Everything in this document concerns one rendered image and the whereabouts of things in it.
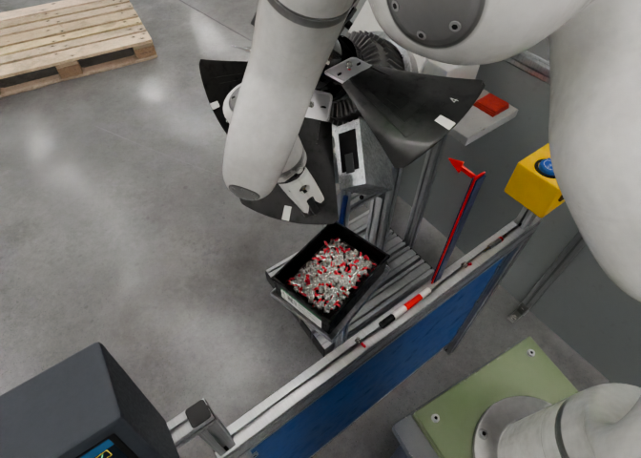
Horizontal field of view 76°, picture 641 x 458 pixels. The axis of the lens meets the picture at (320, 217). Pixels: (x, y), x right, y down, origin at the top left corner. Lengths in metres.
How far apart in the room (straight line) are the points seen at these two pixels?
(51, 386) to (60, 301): 1.69
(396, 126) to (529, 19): 0.55
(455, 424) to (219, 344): 1.25
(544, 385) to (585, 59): 0.60
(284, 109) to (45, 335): 1.79
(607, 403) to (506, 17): 0.43
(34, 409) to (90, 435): 0.07
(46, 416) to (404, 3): 0.45
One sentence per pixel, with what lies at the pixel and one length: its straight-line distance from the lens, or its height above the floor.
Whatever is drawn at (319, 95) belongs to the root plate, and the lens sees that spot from 0.94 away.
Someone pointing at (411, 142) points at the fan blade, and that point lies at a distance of 0.73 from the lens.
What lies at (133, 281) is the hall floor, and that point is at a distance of 2.10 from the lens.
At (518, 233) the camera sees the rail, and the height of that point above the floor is 0.86.
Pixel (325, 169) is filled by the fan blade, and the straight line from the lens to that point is 0.91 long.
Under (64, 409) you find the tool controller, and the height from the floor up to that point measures 1.24.
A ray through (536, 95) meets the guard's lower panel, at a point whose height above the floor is 0.91.
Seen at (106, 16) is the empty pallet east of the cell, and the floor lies 0.14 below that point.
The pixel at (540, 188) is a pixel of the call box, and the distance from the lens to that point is 0.95.
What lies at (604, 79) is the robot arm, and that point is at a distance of 0.32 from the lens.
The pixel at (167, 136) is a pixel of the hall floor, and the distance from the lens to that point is 2.76.
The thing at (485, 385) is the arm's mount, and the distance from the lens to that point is 0.79.
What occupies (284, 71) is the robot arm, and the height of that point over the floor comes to 1.41.
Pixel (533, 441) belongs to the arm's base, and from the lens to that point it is 0.65.
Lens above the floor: 1.66
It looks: 51 degrees down
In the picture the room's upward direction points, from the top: straight up
